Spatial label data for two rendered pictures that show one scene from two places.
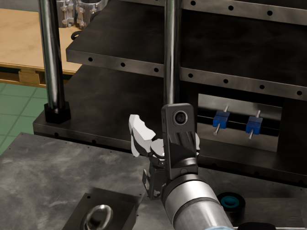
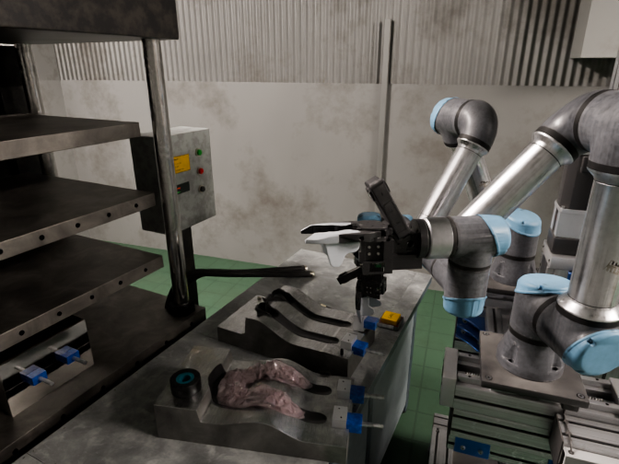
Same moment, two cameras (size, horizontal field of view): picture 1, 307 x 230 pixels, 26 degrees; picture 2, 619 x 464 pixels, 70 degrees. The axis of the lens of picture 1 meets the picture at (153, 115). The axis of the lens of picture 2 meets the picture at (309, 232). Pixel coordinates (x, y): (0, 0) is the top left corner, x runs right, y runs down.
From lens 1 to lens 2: 1.15 m
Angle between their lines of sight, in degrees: 72
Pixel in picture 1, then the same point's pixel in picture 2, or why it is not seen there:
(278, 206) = (198, 357)
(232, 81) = (29, 328)
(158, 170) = (392, 239)
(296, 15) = (65, 228)
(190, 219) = (468, 225)
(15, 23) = not seen: outside the picture
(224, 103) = (31, 354)
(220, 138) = (40, 394)
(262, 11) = (34, 239)
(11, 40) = not seen: outside the picture
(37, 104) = not seen: outside the picture
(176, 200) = (443, 229)
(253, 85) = (51, 317)
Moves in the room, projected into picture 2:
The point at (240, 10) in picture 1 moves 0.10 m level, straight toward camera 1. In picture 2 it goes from (11, 249) to (40, 253)
